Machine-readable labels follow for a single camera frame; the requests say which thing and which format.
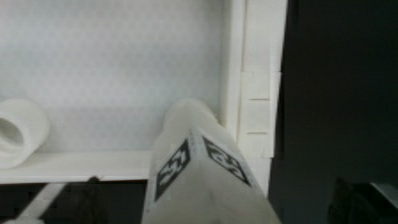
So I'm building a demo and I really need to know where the white desk top tray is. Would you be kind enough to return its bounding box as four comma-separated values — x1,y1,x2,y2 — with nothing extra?
0,0,244,184

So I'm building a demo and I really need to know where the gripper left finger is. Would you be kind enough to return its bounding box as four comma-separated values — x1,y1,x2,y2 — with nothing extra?
10,175,111,224

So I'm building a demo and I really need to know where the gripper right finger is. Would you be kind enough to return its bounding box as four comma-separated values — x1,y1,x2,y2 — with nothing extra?
326,178,398,224

